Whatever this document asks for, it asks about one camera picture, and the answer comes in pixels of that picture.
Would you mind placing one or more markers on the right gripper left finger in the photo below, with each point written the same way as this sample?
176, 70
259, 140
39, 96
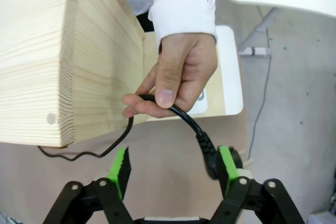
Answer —
119, 166

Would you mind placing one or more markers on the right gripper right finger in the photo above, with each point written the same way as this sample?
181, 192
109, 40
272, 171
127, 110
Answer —
228, 166

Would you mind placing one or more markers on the white sleeved forearm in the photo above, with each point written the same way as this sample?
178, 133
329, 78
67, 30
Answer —
183, 6

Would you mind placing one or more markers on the person's hand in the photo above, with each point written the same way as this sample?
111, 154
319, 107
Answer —
183, 72

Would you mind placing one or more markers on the wooden riser with white legs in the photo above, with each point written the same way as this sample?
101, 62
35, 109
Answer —
228, 77

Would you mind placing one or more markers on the pine wood cubby shelf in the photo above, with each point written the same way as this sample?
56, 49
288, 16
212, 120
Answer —
52, 64

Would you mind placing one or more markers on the grey table leg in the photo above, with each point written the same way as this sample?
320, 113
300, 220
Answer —
258, 28

